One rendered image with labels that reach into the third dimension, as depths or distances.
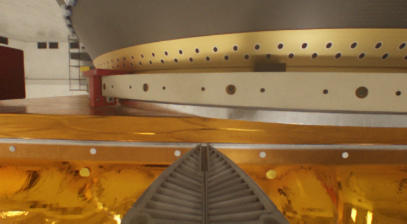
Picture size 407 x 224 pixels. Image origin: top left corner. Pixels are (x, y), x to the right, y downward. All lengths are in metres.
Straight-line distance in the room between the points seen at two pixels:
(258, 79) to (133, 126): 0.23
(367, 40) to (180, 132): 0.31
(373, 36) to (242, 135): 0.23
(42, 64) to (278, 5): 8.47
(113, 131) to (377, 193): 0.48
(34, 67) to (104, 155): 8.48
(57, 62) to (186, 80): 7.94
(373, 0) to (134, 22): 0.36
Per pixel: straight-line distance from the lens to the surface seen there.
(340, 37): 0.29
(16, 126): 0.45
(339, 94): 0.25
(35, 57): 8.79
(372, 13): 0.31
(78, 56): 6.92
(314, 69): 0.30
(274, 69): 0.24
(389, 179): 0.47
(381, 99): 0.28
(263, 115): 0.27
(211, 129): 0.29
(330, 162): 0.39
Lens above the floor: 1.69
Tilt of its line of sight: 4 degrees up
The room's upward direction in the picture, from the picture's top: 179 degrees counter-clockwise
